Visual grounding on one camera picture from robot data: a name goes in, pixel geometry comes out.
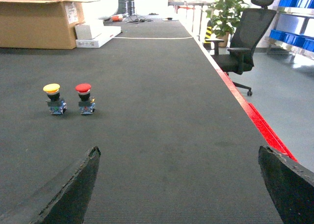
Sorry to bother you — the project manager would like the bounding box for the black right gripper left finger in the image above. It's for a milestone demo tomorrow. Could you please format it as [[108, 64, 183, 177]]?
[[0, 146, 101, 224]]

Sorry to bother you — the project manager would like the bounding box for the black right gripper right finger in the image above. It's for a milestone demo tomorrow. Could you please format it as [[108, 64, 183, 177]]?
[[258, 146, 314, 224]]

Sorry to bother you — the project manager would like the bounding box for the steel shelf rack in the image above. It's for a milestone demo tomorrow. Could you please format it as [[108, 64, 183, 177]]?
[[265, 0, 314, 60]]

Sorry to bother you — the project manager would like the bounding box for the yellow mushroom push button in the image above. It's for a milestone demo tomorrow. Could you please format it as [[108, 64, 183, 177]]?
[[43, 83, 67, 115]]

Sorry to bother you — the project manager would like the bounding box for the red mushroom push button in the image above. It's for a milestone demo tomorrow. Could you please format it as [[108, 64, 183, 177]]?
[[75, 83, 95, 115]]

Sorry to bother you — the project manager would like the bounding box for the black conveyor belt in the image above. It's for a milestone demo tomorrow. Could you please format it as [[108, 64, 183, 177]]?
[[0, 19, 282, 224]]

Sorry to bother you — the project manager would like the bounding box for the black office chair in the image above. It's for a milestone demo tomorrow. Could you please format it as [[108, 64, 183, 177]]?
[[205, 0, 285, 97]]

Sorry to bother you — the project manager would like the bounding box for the white foam block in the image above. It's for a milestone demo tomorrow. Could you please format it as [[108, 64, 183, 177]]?
[[75, 19, 104, 40]]

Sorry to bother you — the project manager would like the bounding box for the white flat box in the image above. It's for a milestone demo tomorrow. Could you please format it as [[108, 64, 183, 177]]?
[[76, 26, 122, 48]]

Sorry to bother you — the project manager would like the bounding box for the green potted plant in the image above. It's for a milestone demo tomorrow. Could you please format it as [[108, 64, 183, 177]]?
[[210, 0, 248, 47]]

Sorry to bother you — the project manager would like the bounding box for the large cardboard box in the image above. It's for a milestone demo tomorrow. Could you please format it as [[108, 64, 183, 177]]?
[[0, 0, 99, 50]]

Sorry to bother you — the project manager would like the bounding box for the white plastic roll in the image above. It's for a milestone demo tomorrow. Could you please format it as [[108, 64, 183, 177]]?
[[82, 0, 119, 21]]

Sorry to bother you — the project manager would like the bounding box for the red conveyor side rail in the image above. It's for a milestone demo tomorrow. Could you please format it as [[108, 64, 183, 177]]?
[[179, 20, 299, 163]]

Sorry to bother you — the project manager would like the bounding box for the yellow black striped post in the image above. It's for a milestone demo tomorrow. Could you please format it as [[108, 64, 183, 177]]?
[[203, 19, 212, 50]]

